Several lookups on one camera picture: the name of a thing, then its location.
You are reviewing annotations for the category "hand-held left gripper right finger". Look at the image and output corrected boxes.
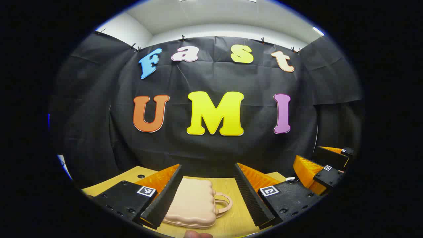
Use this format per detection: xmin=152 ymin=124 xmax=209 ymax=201
xmin=233 ymin=162 xmax=323 ymax=230

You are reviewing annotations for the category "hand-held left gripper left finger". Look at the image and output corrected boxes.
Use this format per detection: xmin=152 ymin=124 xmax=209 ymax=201
xmin=87 ymin=164 xmax=183 ymax=229

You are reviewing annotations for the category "black backdrop cloth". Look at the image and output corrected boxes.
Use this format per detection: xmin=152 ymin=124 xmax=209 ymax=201
xmin=50 ymin=31 xmax=365 ymax=189

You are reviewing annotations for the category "row of black cloth clips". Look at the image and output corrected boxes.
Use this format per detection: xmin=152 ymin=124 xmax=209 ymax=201
xmin=96 ymin=29 xmax=301 ymax=53

